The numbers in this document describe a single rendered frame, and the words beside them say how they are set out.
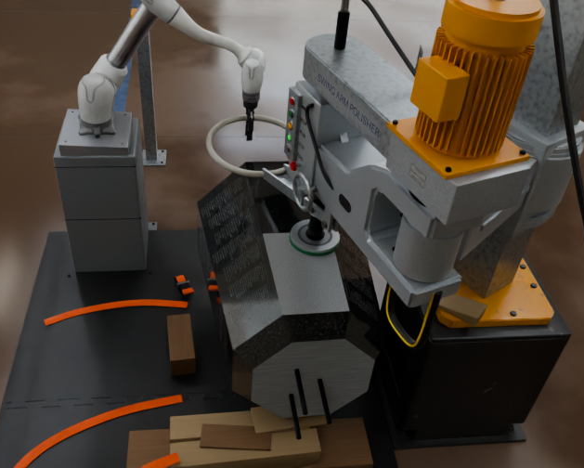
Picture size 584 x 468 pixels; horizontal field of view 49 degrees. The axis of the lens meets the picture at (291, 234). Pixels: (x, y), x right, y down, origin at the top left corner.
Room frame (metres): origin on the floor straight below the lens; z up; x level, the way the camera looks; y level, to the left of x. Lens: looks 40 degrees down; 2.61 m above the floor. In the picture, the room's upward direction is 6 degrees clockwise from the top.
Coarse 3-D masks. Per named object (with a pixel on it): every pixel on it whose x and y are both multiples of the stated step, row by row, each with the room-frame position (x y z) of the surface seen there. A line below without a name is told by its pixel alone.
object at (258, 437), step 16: (256, 416) 1.63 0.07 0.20; (272, 416) 1.64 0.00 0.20; (304, 416) 1.65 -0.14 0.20; (320, 416) 1.66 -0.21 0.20; (208, 432) 1.53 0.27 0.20; (224, 432) 1.54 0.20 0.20; (240, 432) 1.55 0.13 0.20; (256, 432) 1.55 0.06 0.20; (272, 432) 1.57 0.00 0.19; (240, 448) 1.47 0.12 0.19; (256, 448) 1.47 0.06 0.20
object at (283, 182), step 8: (264, 168) 2.46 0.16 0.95; (288, 168) 2.47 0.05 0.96; (264, 176) 2.44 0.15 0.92; (272, 176) 2.36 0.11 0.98; (280, 176) 2.45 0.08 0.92; (288, 176) 2.45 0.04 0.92; (272, 184) 2.36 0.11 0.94; (280, 184) 2.29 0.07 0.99; (288, 184) 2.35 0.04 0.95; (288, 192) 2.22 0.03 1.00; (304, 200) 2.10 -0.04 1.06; (312, 208) 2.02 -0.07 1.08; (320, 208) 1.99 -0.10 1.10; (320, 216) 1.97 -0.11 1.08; (336, 224) 1.88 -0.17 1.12
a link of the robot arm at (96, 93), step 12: (84, 84) 2.77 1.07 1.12; (96, 84) 2.78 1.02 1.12; (108, 84) 2.83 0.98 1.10; (84, 96) 2.75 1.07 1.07; (96, 96) 2.76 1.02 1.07; (108, 96) 2.80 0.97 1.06; (84, 108) 2.75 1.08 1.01; (96, 108) 2.75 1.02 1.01; (108, 108) 2.79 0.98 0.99; (84, 120) 2.76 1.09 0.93; (96, 120) 2.75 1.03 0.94; (108, 120) 2.80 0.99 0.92
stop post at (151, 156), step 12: (132, 12) 3.83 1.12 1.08; (144, 48) 3.81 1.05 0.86; (144, 60) 3.81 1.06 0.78; (144, 72) 3.81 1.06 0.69; (144, 84) 3.81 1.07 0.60; (144, 96) 3.81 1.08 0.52; (144, 108) 3.81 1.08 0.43; (144, 120) 3.81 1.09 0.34; (144, 132) 3.81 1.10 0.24; (156, 144) 3.84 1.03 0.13; (144, 156) 3.85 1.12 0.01; (156, 156) 3.82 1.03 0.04
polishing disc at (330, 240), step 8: (296, 224) 2.17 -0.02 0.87; (304, 224) 2.17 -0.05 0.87; (296, 232) 2.11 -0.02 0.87; (304, 232) 2.11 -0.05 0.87; (336, 232) 2.14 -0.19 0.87; (296, 240) 2.05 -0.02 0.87; (304, 240) 2.06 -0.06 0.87; (312, 240) 2.06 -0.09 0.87; (320, 240) 2.07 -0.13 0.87; (328, 240) 2.07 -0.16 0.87; (336, 240) 2.08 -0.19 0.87; (304, 248) 2.01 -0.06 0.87; (312, 248) 2.02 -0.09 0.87; (320, 248) 2.02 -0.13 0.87; (328, 248) 2.03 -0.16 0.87
